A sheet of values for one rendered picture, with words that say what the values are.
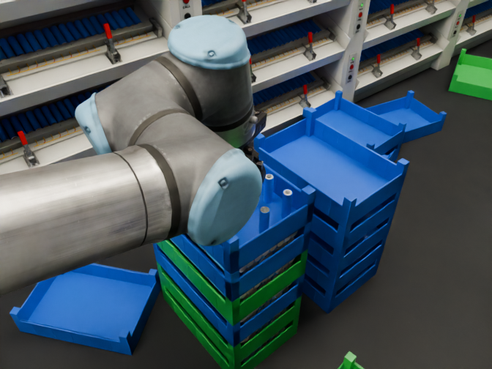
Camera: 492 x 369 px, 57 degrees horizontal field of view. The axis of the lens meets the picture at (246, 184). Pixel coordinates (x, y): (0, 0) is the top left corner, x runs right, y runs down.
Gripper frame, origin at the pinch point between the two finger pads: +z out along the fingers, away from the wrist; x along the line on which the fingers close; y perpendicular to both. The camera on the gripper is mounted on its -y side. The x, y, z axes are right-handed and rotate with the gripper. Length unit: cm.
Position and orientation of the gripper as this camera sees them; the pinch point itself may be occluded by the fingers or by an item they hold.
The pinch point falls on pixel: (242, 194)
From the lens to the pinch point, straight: 83.2
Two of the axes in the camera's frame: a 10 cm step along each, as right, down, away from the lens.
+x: 9.4, 2.2, -2.5
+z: 0.9, 5.7, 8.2
